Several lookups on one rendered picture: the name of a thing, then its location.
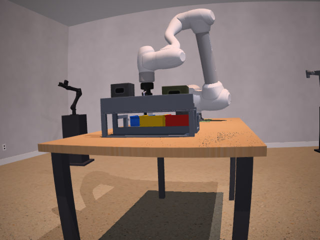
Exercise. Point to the yellow open bin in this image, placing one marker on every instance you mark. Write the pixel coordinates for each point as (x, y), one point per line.
(152, 121)

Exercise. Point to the blue bin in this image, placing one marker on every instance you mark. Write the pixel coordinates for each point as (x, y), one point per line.
(134, 121)

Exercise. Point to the red open bin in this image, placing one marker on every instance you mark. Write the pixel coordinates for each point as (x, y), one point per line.
(176, 120)

